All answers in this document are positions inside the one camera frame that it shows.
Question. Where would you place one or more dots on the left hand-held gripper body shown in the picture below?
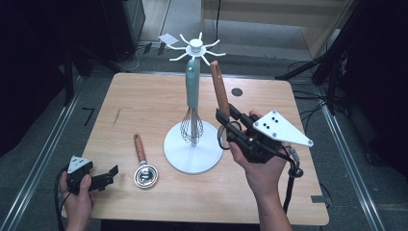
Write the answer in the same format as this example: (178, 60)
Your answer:
(78, 168)

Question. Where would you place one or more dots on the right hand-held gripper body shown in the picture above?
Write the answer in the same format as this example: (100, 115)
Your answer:
(275, 130)

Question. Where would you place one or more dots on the white utensil rack stand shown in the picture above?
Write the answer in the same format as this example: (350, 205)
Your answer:
(193, 150)

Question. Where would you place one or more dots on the person's left hand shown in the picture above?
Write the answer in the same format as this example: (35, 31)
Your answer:
(80, 205)

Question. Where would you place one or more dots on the person's right hand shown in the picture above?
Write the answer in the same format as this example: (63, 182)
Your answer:
(266, 174)

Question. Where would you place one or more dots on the black round table grommet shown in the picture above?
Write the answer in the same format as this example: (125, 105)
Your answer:
(236, 92)

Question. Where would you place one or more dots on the dark tape patch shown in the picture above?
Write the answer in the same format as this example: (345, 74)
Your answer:
(318, 199)

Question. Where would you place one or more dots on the black metal stand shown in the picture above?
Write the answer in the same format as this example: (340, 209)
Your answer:
(68, 80)
(324, 54)

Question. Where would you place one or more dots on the white paper sheet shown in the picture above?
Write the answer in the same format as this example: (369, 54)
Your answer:
(168, 39)

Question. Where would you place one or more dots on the light wooden furniture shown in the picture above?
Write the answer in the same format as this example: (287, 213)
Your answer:
(272, 12)

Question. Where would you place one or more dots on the dark cabinet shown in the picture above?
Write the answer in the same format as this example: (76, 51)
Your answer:
(123, 29)

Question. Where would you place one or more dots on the metal floor rail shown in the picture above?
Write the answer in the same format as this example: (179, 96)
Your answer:
(38, 166)
(349, 166)

